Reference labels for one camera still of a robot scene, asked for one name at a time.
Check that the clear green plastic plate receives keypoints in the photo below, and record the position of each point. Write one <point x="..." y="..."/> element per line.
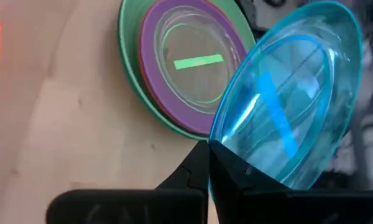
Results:
<point x="199" y="60"/>

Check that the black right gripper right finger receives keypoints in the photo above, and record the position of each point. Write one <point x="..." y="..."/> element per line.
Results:
<point x="251" y="199"/>

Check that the large green plastic plate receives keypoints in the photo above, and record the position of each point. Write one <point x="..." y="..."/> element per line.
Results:
<point x="127" y="62"/>

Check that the clear teal plastic plate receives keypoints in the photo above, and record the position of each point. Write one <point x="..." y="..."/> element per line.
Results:
<point x="283" y="93"/>

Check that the black aluminium table frame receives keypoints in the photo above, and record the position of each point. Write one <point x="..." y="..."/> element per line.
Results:
<point x="245" y="15"/>

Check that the purple plastic plate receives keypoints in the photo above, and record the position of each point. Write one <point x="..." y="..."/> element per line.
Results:
<point x="149" y="77"/>

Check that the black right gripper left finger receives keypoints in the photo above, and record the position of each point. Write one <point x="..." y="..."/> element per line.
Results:
<point x="127" y="205"/>

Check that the red-orange plastic plate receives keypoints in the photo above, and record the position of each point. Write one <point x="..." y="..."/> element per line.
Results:
<point x="139" y="67"/>

